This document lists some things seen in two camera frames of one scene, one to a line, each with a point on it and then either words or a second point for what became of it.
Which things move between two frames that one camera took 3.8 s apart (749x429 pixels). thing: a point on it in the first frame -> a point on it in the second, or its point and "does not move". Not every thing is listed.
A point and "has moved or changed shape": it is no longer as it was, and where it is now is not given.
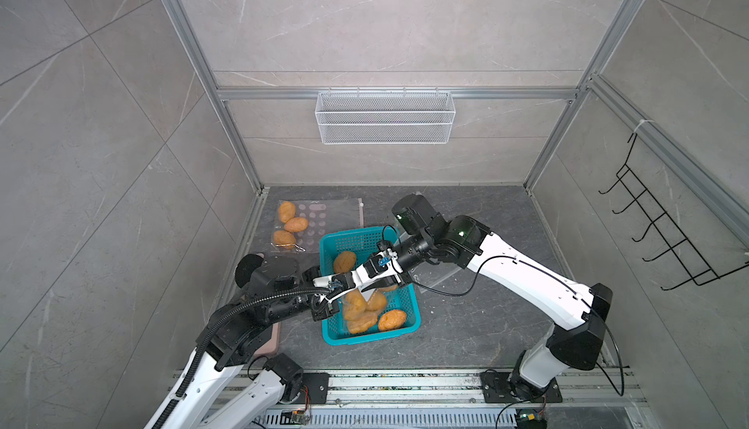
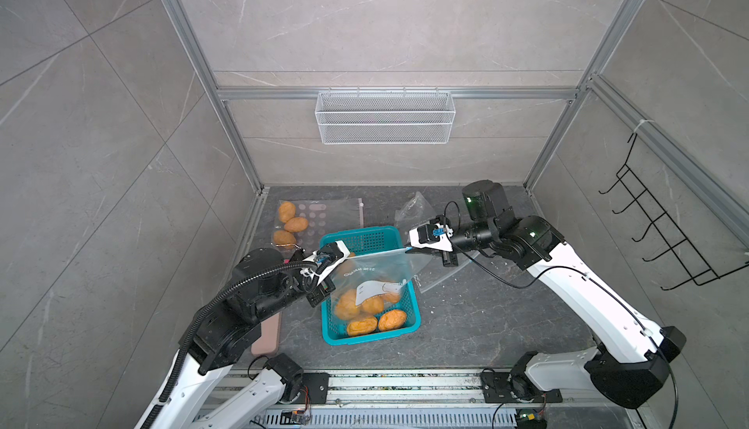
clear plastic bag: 362,308 has moved or changed shape
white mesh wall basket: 385,117 does not move
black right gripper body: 411,253 -> 463,239
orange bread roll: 287,211 does not move
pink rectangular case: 271,348 does not move
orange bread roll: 284,239 does not move
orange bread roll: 376,301 does not move
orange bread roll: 344,261 -> 393,297
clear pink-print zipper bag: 299,223 does not move
